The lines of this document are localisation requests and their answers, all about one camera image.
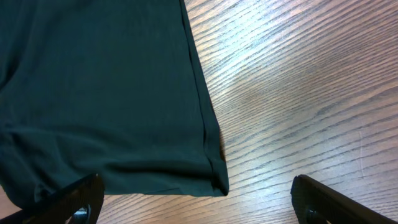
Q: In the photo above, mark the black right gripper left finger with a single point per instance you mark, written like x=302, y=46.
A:
x=80, y=202

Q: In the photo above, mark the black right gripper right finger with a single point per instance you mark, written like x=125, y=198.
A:
x=314, y=202

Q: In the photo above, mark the black t-shirt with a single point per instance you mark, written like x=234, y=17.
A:
x=107, y=87

